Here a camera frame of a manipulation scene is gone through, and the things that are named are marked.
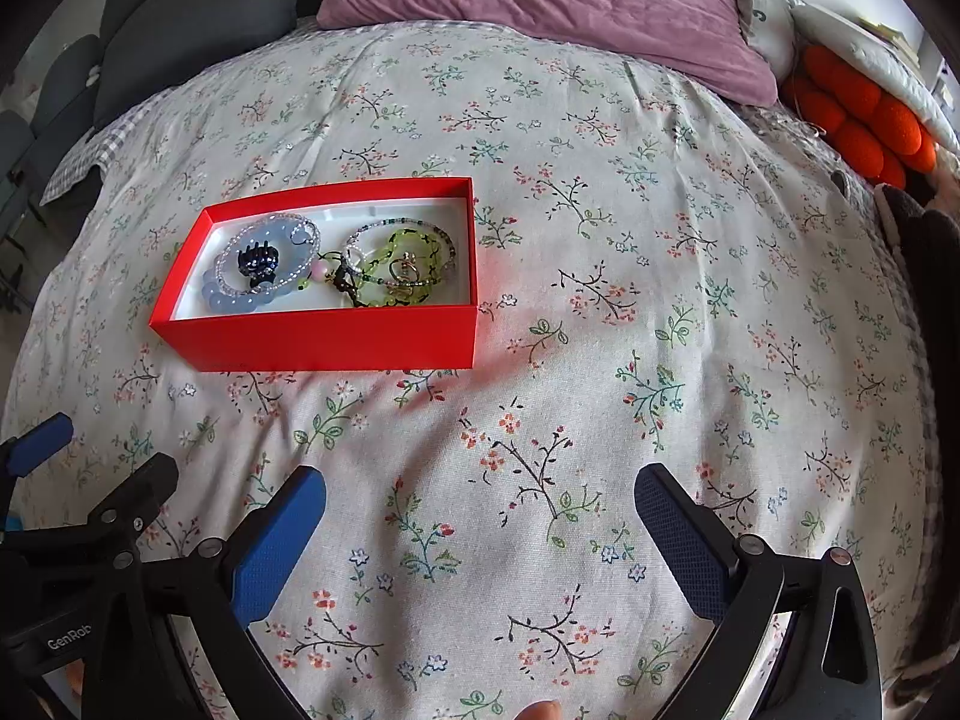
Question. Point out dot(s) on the orange plush toy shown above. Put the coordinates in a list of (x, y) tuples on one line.
[(862, 120)]

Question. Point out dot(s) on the person's right hand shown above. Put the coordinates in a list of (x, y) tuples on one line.
[(541, 711)]

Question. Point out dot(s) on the stack of books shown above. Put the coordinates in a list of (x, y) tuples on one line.
[(896, 37)]

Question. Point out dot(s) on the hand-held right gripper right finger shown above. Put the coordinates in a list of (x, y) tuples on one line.
[(675, 540)]

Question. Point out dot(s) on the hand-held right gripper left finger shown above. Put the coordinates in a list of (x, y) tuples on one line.
[(277, 540)]

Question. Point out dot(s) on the pink pillow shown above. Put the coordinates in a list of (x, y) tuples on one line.
[(562, 0)]

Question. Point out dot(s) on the grey chair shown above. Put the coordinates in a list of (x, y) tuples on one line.
[(60, 90)]

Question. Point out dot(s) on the pink bead black tassel charm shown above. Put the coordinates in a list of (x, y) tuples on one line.
[(319, 268)]

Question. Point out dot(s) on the white printed cushion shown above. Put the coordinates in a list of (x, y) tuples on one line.
[(765, 7)]

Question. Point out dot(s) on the orange and white plush cushion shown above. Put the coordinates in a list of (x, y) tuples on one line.
[(885, 67)]

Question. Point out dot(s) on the black hair claw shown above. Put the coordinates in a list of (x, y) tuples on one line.
[(259, 264)]

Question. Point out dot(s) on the red cardboard box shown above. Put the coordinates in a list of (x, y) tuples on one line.
[(315, 341)]

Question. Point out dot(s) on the dark brown cloth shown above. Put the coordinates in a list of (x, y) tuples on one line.
[(930, 240)]

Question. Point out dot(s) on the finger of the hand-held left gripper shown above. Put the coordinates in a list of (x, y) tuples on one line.
[(135, 495), (41, 442)]

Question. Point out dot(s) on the floral duvet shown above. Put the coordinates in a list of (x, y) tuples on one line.
[(600, 315)]

